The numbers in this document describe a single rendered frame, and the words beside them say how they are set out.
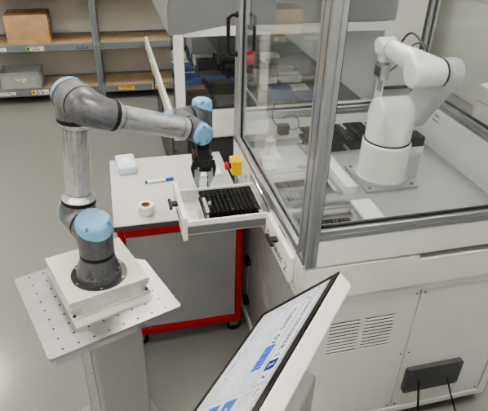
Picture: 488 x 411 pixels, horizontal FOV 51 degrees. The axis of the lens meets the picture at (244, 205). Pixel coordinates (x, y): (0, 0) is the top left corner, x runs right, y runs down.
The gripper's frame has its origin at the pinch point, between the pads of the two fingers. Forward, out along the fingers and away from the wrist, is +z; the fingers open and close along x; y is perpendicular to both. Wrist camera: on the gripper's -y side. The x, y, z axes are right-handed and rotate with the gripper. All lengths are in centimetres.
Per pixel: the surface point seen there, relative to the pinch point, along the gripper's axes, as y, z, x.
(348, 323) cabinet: -54, 32, -44
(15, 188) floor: 190, 98, 110
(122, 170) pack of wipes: 54, 18, 30
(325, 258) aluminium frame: -55, -1, -30
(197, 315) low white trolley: 12, 81, 1
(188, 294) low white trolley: 12, 66, 5
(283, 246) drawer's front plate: -39.1, 5.0, -21.4
